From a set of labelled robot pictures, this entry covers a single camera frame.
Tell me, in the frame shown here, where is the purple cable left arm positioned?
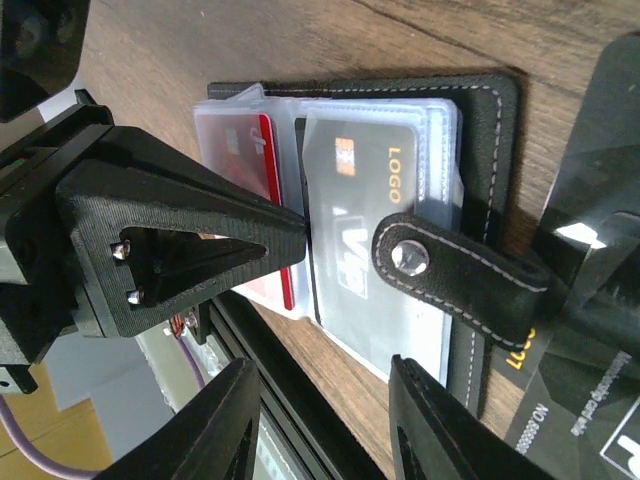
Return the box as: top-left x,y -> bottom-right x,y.
0,339 -> 206,480

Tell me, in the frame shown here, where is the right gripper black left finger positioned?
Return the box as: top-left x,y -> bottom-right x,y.
97,358 -> 260,480

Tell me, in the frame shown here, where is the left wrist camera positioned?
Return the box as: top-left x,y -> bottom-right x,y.
1,0 -> 90,123

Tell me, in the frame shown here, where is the black VIP card handled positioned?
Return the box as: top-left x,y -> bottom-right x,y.
303,118 -> 417,325

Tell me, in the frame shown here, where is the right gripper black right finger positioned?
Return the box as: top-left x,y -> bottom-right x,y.
388,355 -> 550,480

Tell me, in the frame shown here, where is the black leather card holder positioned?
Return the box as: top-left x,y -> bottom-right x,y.
194,74 -> 549,410

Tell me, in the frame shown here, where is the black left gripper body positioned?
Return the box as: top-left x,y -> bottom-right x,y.
1,89 -> 114,394

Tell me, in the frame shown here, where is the black front rail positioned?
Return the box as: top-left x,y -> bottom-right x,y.
199,292 -> 385,479

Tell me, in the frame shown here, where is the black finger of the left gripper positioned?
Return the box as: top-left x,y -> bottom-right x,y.
55,178 -> 306,336
64,124 -> 281,211

